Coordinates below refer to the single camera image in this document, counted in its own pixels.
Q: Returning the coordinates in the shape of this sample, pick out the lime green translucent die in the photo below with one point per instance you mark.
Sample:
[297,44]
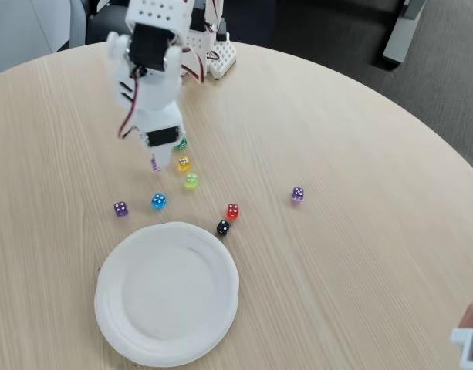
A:
[191,180]

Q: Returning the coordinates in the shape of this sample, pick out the white paper plate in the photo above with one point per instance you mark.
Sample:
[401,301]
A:
[166,293]

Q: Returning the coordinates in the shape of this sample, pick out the light purple translucent die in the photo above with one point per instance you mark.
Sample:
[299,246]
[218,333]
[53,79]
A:
[297,194]

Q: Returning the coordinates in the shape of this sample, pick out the blue translucent die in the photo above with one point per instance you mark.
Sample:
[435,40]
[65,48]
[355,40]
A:
[158,201]

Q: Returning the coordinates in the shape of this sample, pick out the person's hand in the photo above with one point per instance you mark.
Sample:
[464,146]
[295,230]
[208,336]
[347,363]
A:
[471,316]

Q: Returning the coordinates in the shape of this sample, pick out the red translucent die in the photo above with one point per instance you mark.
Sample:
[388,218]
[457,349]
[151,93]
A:
[232,211]

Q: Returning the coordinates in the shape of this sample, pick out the black office chair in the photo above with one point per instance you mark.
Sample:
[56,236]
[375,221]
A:
[105,23]

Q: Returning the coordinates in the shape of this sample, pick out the black die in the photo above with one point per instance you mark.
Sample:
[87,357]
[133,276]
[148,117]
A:
[223,227]

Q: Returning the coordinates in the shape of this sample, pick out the grey desk leg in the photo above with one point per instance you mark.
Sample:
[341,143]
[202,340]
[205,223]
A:
[398,38]

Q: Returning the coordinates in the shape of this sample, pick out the yellow translucent die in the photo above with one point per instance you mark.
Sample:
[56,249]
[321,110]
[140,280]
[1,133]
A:
[184,163]

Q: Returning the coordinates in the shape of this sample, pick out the white cabinet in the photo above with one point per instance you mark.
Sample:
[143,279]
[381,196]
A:
[20,31]

